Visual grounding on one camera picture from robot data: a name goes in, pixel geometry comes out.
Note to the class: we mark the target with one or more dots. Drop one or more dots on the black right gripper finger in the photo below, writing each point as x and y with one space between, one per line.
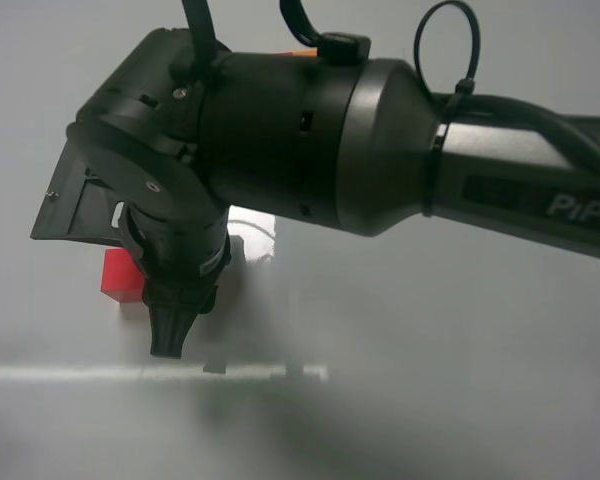
170 326

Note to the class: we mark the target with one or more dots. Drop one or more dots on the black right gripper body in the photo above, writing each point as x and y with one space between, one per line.
139 135

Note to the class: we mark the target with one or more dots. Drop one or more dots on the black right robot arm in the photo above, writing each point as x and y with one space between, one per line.
340 141

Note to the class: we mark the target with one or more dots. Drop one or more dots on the orange template cube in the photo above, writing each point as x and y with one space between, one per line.
305 52

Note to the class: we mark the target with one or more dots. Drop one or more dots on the loose red cube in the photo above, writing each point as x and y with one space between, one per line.
121 280

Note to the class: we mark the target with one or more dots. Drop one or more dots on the black zip tie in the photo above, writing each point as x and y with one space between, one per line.
446 104

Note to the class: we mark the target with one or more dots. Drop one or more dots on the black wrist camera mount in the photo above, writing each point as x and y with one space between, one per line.
77 206

